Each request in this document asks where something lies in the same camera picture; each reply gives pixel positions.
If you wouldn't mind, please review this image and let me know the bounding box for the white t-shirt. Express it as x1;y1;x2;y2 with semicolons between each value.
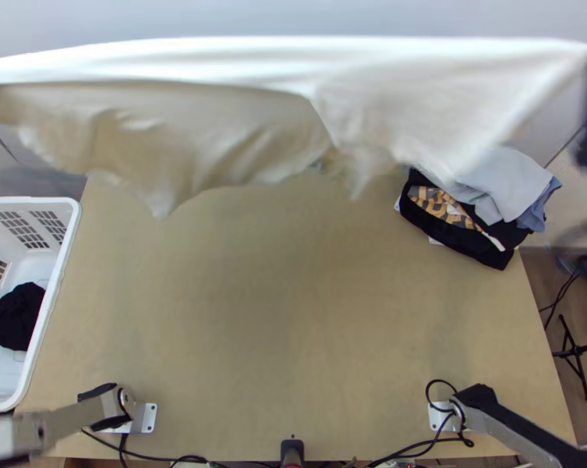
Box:
0;34;587;223

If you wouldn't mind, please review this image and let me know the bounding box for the black garment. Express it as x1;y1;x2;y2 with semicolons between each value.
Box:
0;282;47;352

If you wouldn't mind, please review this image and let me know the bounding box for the black cable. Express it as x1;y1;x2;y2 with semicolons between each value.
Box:
366;438;452;468
538;272;582;332
425;379;476;449
80;427;211;468

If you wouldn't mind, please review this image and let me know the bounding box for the black tripod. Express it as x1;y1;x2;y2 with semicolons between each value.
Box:
551;314;587;403

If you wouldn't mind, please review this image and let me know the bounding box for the pile of folded clothes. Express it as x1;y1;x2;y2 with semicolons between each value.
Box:
398;146;563;271

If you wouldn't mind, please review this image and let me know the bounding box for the white laundry basket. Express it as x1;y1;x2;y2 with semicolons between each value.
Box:
0;196;82;416

